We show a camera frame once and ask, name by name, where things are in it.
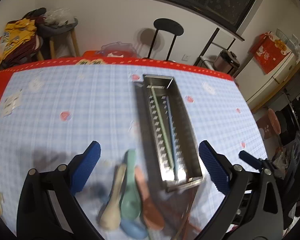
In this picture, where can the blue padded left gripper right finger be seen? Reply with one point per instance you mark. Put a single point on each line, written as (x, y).
(217, 166)

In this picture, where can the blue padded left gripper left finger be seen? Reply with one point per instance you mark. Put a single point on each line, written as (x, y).
(82, 165)

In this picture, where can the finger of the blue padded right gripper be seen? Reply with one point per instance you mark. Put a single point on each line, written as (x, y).
(250, 160)

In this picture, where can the beige soup spoon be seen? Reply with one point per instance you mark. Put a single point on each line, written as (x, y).
(111, 217)

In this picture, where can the green soup spoon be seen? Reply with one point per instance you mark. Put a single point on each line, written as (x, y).
(130, 203)

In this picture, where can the pink soup spoon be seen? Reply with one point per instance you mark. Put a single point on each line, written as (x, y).
(151, 215)

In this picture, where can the blue soup spoon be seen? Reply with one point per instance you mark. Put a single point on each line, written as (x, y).
(131, 228)

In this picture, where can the brown trash bin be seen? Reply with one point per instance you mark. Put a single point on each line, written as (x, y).
(269, 125)

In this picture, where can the stainless steel utensil tray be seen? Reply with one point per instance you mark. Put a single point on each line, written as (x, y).
(191, 170)

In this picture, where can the blue plaid tablecloth red border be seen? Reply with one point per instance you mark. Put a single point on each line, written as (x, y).
(65, 106)

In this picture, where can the white refrigerator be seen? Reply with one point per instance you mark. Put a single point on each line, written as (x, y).
(256, 86)

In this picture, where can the white paper tags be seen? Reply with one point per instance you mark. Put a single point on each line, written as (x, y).
(11, 103)

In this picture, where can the dark rice cooker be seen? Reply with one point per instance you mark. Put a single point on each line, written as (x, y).
(226, 62)

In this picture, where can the red cloth on refrigerator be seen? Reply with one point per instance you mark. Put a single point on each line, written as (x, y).
(269, 51)

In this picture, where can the black metal rack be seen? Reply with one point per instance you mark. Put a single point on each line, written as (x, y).
(218, 41)

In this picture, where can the clear plastic cover on chair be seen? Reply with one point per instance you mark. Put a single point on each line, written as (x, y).
(117, 49)

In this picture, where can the glassware on refrigerator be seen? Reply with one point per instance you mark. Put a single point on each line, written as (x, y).
(292, 42)

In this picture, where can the yellow clothes pile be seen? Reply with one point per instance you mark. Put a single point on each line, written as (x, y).
(21, 42)

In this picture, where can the grey stool with wooden legs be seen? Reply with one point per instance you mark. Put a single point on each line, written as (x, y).
(54, 32)

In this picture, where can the clear plastic bag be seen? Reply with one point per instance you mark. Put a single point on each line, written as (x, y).
(59, 17)

